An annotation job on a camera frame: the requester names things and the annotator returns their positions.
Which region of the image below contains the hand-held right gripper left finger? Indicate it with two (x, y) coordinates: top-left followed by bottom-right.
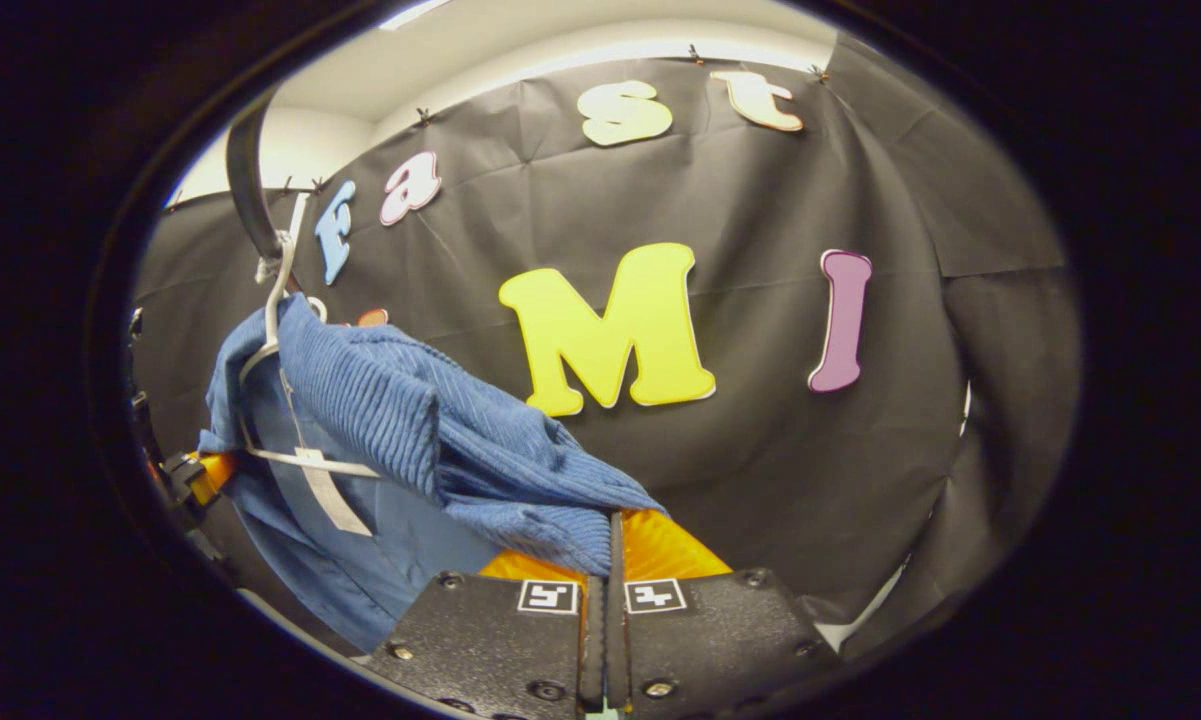
(365, 548), (608, 719)

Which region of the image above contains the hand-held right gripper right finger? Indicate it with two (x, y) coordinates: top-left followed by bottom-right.
(605, 508), (841, 719)

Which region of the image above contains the blue corduroy jacket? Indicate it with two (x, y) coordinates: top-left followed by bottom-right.
(198, 293), (666, 653)

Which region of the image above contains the white clothes hanger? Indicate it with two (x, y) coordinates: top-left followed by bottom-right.
(235, 192), (383, 479)

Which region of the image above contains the black clothes rack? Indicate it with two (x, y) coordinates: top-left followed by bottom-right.
(224, 88), (289, 269)

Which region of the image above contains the black backdrop cloth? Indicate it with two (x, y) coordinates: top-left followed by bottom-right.
(130, 35), (1086, 661)

